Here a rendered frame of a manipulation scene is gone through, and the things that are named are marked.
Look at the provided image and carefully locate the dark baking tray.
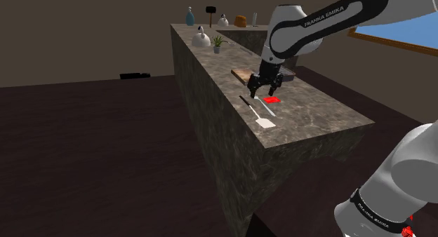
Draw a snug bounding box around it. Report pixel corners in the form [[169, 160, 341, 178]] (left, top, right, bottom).
[[278, 66, 297, 83]]

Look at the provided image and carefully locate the black mallet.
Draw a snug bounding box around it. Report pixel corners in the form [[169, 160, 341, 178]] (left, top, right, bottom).
[[205, 6, 218, 28]]

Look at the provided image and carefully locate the wooden framed window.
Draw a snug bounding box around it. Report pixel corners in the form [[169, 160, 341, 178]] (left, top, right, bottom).
[[347, 10, 438, 58]]

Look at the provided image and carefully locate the wooden cutting board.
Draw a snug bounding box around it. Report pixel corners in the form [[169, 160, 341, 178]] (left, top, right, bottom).
[[230, 68, 256, 86]]

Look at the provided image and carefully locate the small potted green plant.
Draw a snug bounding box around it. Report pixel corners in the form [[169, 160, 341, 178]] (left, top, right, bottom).
[[211, 34, 225, 55]]

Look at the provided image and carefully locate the black flat block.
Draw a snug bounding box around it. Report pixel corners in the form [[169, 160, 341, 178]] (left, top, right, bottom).
[[119, 72, 152, 81]]

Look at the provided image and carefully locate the large white kettle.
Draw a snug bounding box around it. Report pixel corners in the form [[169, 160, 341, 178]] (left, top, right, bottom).
[[191, 25, 212, 48]]

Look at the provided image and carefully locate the blue bottle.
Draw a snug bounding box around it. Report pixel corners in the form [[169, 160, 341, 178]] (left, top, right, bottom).
[[185, 6, 196, 27]]

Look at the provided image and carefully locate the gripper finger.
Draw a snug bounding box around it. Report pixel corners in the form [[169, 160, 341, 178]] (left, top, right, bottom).
[[267, 78, 284, 97], [248, 83, 262, 100]]

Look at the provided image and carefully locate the black handled white spatula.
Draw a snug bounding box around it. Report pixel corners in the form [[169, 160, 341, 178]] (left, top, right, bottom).
[[239, 95, 277, 130]]

